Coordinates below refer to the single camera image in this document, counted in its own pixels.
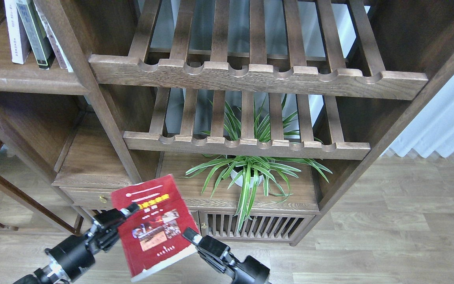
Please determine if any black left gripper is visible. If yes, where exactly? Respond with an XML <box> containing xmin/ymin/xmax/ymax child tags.
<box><xmin>45</xmin><ymin>202</ymin><xmax>140</xmax><ymax>282</ymax></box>

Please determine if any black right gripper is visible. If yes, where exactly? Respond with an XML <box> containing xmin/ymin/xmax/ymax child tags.
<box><xmin>182</xmin><ymin>228</ymin><xmax>270</xmax><ymax>284</ymax></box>

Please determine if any red paperback book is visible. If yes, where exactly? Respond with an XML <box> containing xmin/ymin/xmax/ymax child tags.
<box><xmin>111</xmin><ymin>174</ymin><xmax>198</xmax><ymax>282</ymax></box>

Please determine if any white cream paperback book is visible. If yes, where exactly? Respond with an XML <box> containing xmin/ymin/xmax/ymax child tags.
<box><xmin>5</xmin><ymin>0</ymin><xmax>31</xmax><ymax>64</ymax></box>

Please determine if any green and black book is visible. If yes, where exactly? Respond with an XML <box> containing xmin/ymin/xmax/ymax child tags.
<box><xmin>16</xmin><ymin>0</ymin><xmax>55</xmax><ymax>70</ymax></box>

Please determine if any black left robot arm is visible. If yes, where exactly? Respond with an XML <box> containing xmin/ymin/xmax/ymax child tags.
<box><xmin>16</xmin><ymin>202</ymin><xmax>140</xmax><ymax>284</ymax></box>

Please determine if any white standing book on shelf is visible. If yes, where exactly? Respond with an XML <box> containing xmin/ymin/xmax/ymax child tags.
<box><xmin>34</xmin><ymin>1</ymin><xmax>74</xmax><ymax>73</ymax></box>

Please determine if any white plant pot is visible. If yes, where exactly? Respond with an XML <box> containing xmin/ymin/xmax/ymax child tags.
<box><xmin>231</xmin><ymin>166</ymin><xmax>264</xmax><ymax>188</ymax></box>

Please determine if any green spider plant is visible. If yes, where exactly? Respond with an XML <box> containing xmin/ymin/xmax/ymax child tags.
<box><xmin>184</xmin><ymin>102</ymin><xmax>333</xmax><ymax>232</ymax></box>

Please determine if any dark wooden bookshelf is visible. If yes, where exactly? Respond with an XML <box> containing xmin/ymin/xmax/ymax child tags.
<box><xmin>0</xmin><ymin>0</ymin><xmax>454</xmax><ymax>246</ymax></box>

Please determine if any white curtain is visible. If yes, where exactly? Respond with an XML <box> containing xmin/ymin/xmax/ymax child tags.
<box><xmin>384</xmin><ymin>75</ymin><xmax>454</xmax><ymax>158</ymax></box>

